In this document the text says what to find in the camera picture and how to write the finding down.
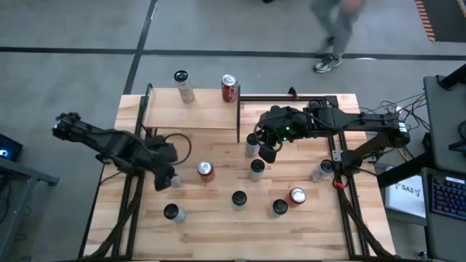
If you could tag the Celsius Arctic Vibe can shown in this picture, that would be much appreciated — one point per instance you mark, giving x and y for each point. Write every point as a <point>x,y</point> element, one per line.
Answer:
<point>177,180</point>

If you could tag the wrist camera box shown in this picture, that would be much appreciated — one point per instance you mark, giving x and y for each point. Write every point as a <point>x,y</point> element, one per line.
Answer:
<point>164,182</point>
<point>268,154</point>

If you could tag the black diagonal strut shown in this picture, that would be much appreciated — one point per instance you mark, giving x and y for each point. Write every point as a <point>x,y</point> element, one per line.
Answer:
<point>455,76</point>
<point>400,171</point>

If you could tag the black box blue light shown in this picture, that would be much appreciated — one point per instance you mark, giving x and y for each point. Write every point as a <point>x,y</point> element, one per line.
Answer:
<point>11,147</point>

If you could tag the grey desk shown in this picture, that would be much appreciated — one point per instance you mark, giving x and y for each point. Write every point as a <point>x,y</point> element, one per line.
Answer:
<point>442,236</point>

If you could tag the Celsius can blue text band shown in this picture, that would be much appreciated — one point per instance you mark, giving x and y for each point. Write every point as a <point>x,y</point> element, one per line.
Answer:
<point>239,199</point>

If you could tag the black mat orange striped edge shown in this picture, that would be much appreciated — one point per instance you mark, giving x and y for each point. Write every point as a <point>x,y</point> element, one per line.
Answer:
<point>448,18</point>

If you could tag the small black rail clamp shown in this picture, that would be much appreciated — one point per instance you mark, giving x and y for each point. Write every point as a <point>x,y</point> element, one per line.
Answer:
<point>292,92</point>

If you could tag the small red clip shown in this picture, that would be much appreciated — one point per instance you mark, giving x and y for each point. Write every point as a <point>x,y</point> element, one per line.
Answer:
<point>341,184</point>

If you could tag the Celsius can orange print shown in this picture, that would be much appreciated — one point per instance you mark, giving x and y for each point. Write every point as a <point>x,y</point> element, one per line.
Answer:
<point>185,91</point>

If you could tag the Celsius can pineapple print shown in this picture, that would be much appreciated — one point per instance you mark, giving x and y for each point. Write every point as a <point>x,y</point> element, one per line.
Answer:
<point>256,172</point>

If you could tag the Celsius Peach Vibe can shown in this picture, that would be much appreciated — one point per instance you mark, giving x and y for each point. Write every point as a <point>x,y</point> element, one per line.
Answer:
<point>318,172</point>
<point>278,208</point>

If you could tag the red Coca-Cola can dark figure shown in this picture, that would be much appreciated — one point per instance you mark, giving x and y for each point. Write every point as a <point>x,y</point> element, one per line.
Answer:
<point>229,91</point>

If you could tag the grey metal mounting bracket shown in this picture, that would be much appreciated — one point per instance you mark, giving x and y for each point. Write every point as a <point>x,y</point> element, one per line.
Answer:
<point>336,155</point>

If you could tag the black backlit keyboard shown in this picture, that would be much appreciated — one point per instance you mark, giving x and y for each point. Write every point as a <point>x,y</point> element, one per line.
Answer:
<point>449,198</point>

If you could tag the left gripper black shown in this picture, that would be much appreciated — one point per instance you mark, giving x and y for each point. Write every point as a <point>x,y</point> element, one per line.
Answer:
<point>162,153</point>

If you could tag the black aluminium rail frame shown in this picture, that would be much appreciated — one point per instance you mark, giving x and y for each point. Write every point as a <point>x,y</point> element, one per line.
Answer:
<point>351,233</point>
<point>132,196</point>

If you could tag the white paper sheet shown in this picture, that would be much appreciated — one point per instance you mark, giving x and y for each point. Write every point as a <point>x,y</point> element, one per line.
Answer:
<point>406,198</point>

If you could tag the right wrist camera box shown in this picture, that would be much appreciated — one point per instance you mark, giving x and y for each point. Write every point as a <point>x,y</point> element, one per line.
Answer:
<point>268,154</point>

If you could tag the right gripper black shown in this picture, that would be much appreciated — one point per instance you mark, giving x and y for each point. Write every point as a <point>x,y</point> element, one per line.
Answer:
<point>287,122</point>

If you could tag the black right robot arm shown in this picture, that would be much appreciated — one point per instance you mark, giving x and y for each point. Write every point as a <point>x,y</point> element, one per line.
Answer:
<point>364,122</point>

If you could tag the grey metal bench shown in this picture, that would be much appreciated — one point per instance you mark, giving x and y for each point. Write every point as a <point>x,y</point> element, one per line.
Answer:
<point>32,174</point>

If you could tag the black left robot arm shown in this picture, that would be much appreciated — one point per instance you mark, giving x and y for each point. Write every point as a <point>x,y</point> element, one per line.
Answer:
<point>109,142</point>

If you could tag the wooden shelf black frame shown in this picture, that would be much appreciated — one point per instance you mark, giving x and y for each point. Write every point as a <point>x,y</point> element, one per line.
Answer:
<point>204,113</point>

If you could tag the person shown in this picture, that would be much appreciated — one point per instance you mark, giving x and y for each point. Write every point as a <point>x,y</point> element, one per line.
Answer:
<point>340,32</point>

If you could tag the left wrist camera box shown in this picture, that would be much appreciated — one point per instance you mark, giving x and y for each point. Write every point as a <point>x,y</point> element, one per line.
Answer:
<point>164,182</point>

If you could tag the black power strip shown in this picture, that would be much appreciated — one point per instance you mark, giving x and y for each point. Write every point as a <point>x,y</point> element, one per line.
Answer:
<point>387,128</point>

